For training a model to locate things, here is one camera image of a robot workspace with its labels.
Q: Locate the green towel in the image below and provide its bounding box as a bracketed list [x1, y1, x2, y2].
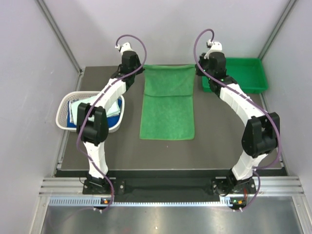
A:
[139, 64, 195, 140]

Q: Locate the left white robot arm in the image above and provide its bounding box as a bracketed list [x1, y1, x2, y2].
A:
[76, 49, 144, 195]

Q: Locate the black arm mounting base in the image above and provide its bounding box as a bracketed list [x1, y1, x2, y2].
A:
[82, 169, 256, 202]

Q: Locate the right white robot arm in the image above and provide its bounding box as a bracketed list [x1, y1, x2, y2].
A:
[195, 52, 280, 196]

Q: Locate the green plastic bin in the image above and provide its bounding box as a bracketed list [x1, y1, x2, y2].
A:
[201, 57, 269, 94]

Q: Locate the white perforated plastic basket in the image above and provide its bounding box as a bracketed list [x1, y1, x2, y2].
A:
[56, 91, 125, 133]

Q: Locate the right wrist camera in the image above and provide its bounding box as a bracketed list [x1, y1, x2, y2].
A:
[204, 39, 222, 59]

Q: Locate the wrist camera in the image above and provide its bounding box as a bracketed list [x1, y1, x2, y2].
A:
[204, 39, 222, 59]
[115, 42, 133, 55]

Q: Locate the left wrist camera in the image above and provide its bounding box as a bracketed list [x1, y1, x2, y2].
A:
[115, 42, 133, 55]

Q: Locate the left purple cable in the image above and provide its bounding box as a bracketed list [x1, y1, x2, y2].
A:
[76, 34, 148, 213]

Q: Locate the purple cable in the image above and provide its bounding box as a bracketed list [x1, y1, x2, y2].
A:
[76, 34, 148, 213]
[194, 29, 283, 213]

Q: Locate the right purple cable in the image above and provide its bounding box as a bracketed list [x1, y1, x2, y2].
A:
[194, 29, 283, 213]

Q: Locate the grey slotted cable duct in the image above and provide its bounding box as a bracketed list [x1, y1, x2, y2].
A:
[49, 196, 232, 207]

